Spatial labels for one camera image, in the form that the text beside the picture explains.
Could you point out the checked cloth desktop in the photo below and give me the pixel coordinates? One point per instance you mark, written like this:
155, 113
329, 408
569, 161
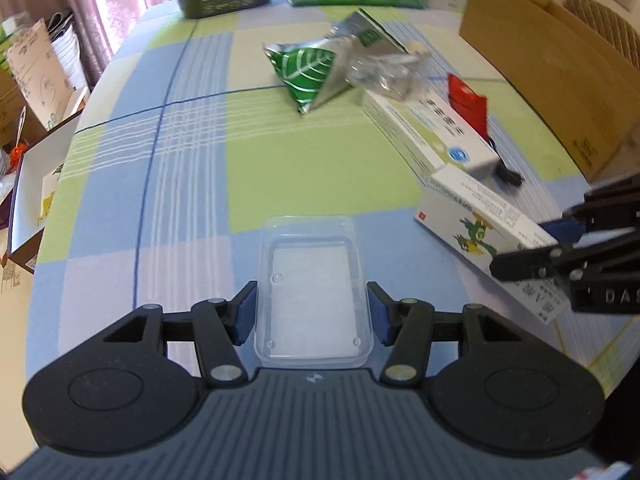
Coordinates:
200, 160

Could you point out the printed brown carton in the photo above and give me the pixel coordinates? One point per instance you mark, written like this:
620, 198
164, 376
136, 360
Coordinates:
15, 105

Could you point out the open white box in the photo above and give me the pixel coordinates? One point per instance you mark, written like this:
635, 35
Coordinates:
35, 180

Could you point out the white box with green cartoon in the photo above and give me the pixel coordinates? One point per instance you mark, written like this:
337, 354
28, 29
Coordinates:
470, 215

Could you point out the brown cardboard box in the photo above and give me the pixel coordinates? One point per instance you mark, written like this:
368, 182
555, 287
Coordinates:
540, 60

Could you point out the clear plastic container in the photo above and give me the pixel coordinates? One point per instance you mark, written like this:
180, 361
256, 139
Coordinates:
310, 280

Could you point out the long white box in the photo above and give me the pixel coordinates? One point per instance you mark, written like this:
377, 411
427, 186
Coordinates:
415, 125

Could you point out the silver green leaf pouch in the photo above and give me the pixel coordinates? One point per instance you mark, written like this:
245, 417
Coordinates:
300, 67

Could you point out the stack of white sheets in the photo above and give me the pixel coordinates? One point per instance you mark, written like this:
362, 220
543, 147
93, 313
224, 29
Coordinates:
67, 50

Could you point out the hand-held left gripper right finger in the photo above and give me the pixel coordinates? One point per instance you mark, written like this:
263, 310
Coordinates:
378, 312

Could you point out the quilted beige chair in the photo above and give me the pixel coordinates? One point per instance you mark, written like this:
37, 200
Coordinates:
605, 25

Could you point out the red snack packet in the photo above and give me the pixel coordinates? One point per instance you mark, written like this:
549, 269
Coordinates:
467, 102

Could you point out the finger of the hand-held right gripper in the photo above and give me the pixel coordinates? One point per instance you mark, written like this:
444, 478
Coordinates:
525, 262
565, 230

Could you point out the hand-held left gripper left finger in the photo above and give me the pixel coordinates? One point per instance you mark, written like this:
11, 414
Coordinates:
246, 310

